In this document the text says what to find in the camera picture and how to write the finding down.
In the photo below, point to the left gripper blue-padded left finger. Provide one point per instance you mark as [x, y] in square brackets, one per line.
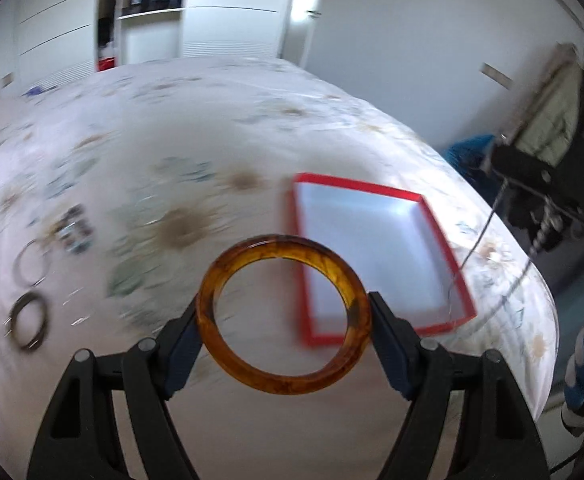
[108, 418]

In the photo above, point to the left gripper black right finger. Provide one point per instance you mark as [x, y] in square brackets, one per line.
[497, 436]

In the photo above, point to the dark olive bangle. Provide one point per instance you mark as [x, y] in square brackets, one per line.
[28, 322]

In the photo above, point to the amber resin bangle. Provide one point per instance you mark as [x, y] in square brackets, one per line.
[248, 314]

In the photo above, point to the hanging coats on rack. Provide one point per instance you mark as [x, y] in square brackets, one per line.
[551, 118]

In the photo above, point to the blue fabric pile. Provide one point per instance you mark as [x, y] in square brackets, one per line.
[467, 157]

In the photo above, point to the thin grey metal bangle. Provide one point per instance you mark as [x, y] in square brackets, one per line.
[32, 264]

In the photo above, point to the red shallow cardboard box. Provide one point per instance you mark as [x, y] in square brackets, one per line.
[392, 241]

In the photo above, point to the floral white bed sheet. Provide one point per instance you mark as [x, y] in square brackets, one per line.
[138, 178]

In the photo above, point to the white room door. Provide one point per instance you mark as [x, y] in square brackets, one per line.
[299, 32]

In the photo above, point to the small blue item on bed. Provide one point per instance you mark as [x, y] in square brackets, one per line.
[38, 91]

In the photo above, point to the red item in wardrobe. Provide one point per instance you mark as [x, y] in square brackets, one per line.
[105, 64]

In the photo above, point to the white wardrobe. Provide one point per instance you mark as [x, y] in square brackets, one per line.
[63, 40]

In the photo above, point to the wall switch plate right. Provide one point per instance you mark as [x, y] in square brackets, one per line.
[496, 75]

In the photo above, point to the wall socket plate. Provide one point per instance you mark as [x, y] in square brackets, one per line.
[6, 80]

